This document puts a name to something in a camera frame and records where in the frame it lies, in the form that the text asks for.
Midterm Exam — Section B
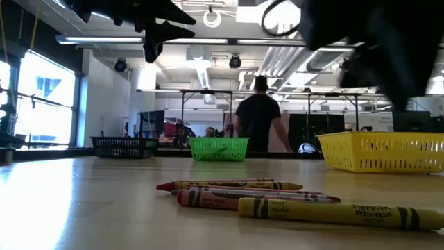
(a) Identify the black aluminium table frame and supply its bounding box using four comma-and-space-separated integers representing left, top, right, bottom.
13, 147, 325, 163

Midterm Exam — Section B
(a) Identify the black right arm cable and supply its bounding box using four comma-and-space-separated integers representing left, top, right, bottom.
260, 0, 303, 38

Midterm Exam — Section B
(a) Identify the yellow hanging cable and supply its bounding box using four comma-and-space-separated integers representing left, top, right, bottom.
0, 0, 8, 65

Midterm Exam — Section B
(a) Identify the yellow plastic basket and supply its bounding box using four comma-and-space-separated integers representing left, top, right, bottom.
317, 131, 444, 174

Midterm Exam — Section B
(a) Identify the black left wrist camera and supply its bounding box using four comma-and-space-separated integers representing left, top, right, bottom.
143, 37, 164, 65

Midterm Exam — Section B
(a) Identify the white coiled cable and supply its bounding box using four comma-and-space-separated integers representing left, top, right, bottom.
203, 9, 223, 29

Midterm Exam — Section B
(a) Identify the black folding table frame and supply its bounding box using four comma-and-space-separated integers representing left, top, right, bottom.
136, 88, 234, 140
305, 91, 361, 133

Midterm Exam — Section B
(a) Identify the white and black ball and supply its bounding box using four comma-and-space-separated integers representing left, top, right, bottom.
297, 142, 318, 155

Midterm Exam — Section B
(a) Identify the black metal stand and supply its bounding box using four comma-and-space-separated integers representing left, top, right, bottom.
0, 83, 28, 166

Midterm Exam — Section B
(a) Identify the red crayon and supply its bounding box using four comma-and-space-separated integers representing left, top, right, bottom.
185, 185, 324, 196
176, 189, 342, 211
155, 178, 275, 192

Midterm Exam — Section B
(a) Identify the long led light bar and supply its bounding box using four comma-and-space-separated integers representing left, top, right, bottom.
55, 33, 364, 49

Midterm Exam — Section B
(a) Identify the white ceiling light panel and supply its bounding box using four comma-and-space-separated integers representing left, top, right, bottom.
235, 0, 302, 25

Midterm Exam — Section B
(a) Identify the black curtain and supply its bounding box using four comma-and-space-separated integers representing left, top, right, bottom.
287, 113, 346, 153

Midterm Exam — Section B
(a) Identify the green plastic basket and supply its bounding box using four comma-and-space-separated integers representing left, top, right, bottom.
189, 136, 250, 163

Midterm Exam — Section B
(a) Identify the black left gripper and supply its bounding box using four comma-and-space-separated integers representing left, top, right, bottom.
64, 0, 197, 42

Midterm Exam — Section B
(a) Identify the silver ventilation duct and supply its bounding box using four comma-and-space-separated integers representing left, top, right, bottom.
270, 44, 348, 91

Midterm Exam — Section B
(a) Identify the large window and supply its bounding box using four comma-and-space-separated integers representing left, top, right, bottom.
0, 50, 81, 149

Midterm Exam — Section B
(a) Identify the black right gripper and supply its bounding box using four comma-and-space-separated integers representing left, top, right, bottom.
300, 0, 431, 113

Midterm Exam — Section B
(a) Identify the yellow extension cable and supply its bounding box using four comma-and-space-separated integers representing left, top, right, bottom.
29, 0, 41, 52

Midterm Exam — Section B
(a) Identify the black plastic basket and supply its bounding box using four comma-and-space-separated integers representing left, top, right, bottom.
89, 135, 159, 160

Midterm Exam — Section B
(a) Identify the white ceiling duct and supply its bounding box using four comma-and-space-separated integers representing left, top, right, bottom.
185, 47, 212, 90

